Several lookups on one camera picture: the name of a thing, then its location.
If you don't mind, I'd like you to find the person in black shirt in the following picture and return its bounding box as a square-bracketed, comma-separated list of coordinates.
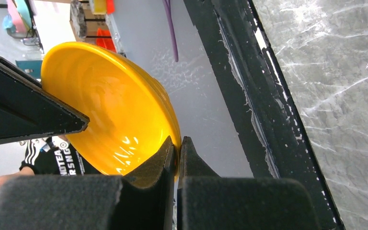
[0, 136, 101, 187]

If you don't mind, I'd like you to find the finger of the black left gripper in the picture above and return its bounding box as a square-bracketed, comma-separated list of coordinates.
[0, 57, 90, 144]

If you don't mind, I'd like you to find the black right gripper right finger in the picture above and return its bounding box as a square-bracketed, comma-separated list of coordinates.
[177, 137, 320, 230]

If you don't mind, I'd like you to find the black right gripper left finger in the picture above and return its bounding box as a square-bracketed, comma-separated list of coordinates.
[0, 138, 175, 230]

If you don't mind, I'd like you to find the yellow ribbed bowl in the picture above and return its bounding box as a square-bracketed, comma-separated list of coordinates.
[41, 42, 182, 175]

